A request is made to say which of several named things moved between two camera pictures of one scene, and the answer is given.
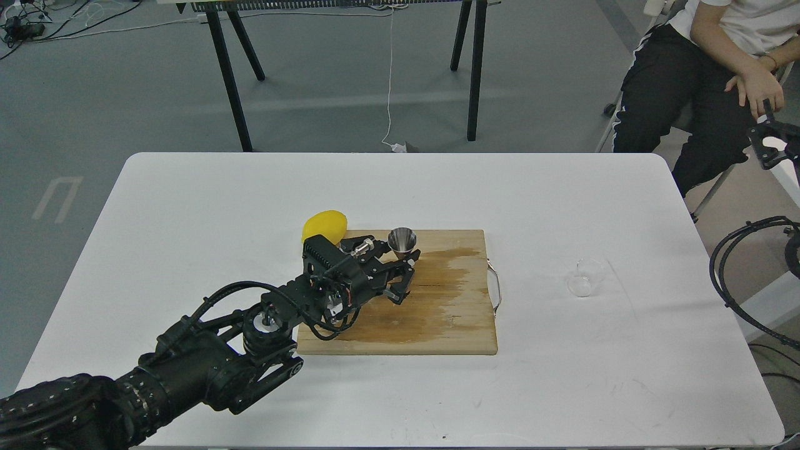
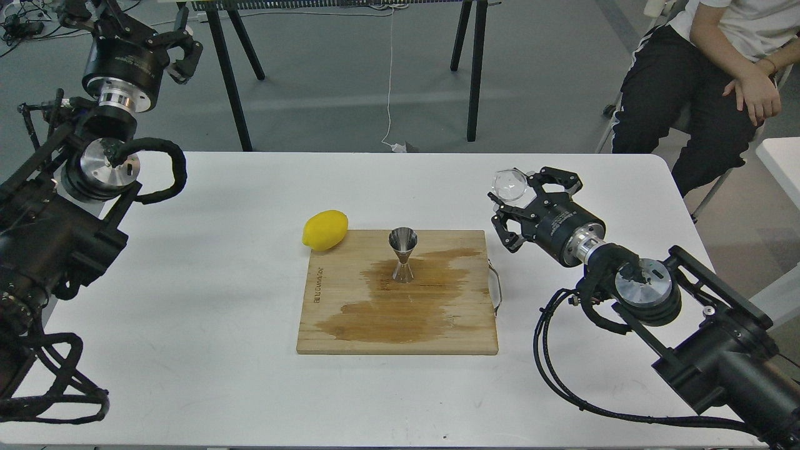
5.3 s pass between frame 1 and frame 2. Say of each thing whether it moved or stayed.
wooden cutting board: stayed
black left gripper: moved
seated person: stayed
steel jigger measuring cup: stayed
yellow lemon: stayed
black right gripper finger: moved
